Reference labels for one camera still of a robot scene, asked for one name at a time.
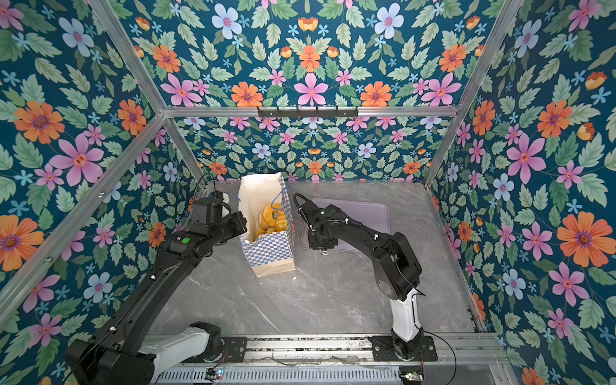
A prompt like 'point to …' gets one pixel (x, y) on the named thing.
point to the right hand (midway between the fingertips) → (319, 243)
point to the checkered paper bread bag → (266, 254)
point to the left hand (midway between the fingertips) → (250, 213)
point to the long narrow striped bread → (261, 231)
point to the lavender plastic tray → (374, 214)
